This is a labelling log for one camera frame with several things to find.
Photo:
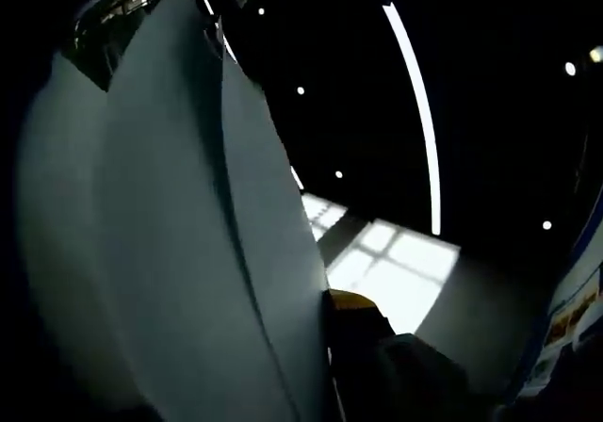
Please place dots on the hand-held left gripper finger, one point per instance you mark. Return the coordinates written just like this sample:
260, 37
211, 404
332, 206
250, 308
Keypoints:
414, 375

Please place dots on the stack of white printing papers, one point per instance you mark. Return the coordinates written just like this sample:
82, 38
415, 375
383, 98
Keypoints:
165, 229

